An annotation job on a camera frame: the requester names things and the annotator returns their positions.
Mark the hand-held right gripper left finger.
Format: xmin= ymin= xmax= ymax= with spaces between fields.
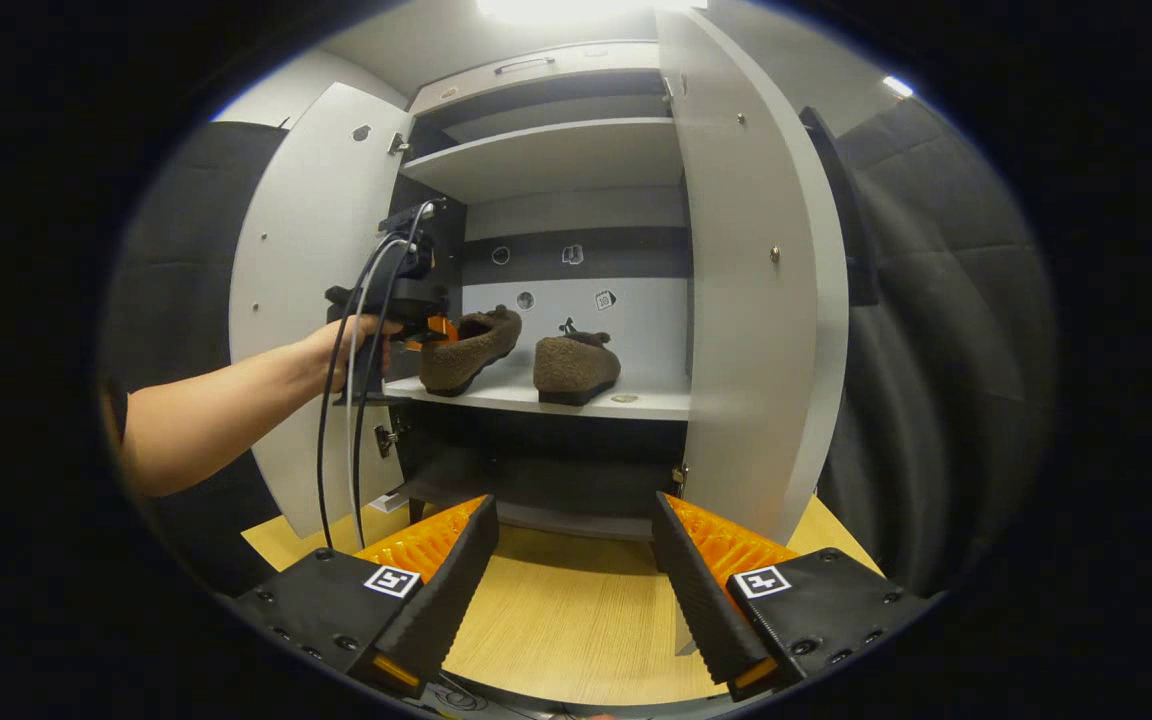
xmin=233 ymin=494 xmax=500 ymax=701

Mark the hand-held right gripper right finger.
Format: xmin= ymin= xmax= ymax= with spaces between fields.
xmin=651 ymin=490 xmax=937 ymax=703

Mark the brown fuzzy shoe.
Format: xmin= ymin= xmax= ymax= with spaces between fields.
xmin=419 ymin=305 xmax=524 ymax=398
xmin=533 ymin=330 xmax=623 ymax=407

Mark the grey cabinet door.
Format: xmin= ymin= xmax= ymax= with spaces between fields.
xmin=654 ymin=8 xmax=882 ymax=546
xmin=228 ymin=82 xmax=415 ymax=541

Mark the grey shoe cabinet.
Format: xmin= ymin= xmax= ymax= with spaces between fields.
xmin=381 ymin=40 xmax=697 ymax=546

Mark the large ceiling light panel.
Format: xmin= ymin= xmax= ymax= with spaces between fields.
xmin=476 ymin=0 xmax=709 ymax=26

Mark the black backdrop cloth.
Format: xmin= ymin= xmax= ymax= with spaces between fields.
xmin=101 ymin=95 xmax=1057 ymax=601

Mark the black cable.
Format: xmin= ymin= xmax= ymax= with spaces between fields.
xmin=351 ymin=240 xmax=412 ymax=549
xmin=316 ymin=200 xmax=437 ymax=551

